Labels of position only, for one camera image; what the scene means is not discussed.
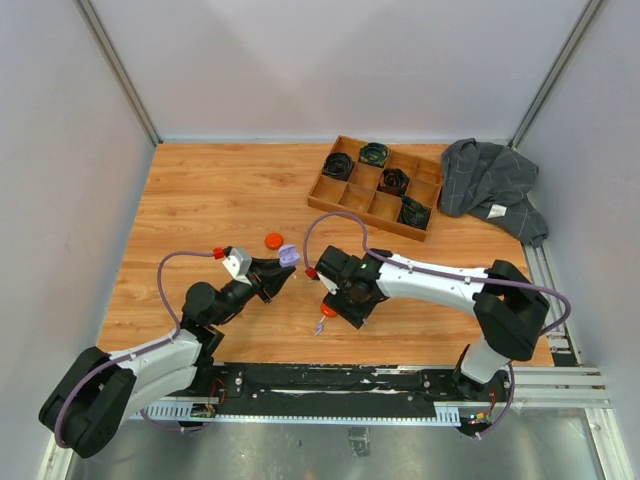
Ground purple earbud case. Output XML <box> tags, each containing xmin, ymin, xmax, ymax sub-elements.
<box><xmin>278</xmin><ymin>244</ymin><xmax>301</xmax><ymax>268</ymax></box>

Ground grey crumpled cloth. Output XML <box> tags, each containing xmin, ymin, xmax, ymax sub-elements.
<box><xmin>439</xmin><ymin>138</ymin><xmax>549</xmax><ymax>247</ymax></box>

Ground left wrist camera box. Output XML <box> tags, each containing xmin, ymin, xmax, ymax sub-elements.
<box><xmin>222</xmin><ymin>247</ymin><xmax>253</xmax><ymax>284</ymax></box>

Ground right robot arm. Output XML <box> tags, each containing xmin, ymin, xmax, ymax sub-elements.
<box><xmin>312</xmin><ymin>246</ymin><xmax>549</xmax><ymax>400</ymax></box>

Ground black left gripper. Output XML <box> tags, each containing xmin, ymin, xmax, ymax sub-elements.
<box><xmin>211</xmin><ymin>257</ymin><xmax>296</xmax><ymax>326</ymax></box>

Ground wooden compartment tray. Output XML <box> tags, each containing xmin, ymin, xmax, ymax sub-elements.
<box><xmin>307</xmin><ymin>135</ymin><xmax>445</xmax><ymax>242</ymax></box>

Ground orange earbud case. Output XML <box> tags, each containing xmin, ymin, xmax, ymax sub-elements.
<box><xmin>320</xmin><ymin>303</ymin><xmax>337</xmax><ymax>318</ymax></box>
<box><xmin>264</xmin><ymin>232</ymin><xmax>284</xmax><ymax>251</ymax></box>

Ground dark red rolled belt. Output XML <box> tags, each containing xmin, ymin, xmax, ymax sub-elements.
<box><xmin>377</xmin><ymin>168</ymin><xmax>409</xmax><ymax>197</ymax></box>

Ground dark green rolled belt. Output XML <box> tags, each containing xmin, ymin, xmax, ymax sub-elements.
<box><xmin>397</xmin><ymin>195</ymin><xmax>431</xmax><ymax>230</ymax></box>

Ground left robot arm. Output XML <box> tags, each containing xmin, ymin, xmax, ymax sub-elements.
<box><xmin>38</xmin><ymin>247</ymin><xmax>296</xmax><ymax>458</ymax></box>

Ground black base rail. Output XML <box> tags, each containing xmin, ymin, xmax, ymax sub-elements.
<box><xmin>154</xmin><ymin>360</ymin><xmax>516</xmax><ymax>421</ymax></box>

